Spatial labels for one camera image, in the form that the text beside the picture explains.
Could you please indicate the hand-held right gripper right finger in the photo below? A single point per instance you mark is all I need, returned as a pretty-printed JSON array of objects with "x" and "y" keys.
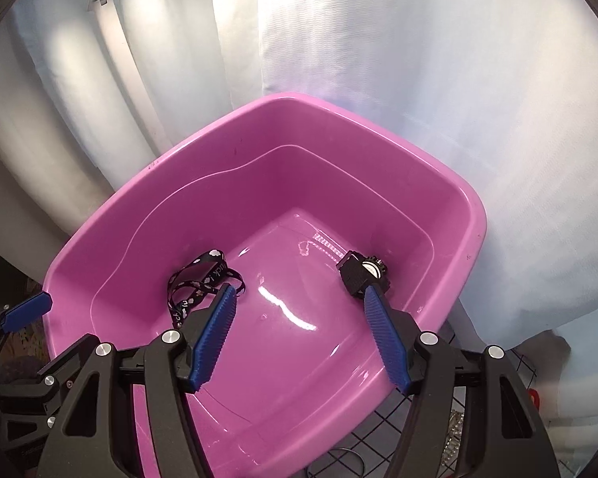
[{"x": 386, "y": 338}]

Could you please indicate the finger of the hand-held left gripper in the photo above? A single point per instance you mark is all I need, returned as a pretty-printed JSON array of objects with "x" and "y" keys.
[
  {"x": 22, "y": 389},
  {"x": 27, "y": 311}
]

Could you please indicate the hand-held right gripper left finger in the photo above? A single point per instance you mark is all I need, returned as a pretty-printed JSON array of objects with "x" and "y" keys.
[{"x": 214, "y": 338}]

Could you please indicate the pink plastic tub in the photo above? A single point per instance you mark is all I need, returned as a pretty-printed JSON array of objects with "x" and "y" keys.
[{"x": 289, "y": 184}]

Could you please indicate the printed cloth pile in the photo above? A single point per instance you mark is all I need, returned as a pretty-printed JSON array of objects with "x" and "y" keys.
[{"x": 27, "y": 341}]

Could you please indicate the white grid tablecloth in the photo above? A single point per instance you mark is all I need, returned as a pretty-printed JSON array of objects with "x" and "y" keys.
[{"x": 378, "y": 438}]

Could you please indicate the thin metal hoop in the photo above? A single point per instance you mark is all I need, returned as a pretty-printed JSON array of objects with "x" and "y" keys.
[{"x": 346, "y": 450}]

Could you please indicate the red plush toy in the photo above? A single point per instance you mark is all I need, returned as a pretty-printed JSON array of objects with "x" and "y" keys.
[{"x": 534, "y": 398}]

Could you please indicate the white curtain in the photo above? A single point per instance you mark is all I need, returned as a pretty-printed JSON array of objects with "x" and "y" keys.
[{"x": 378, "y": 59}]

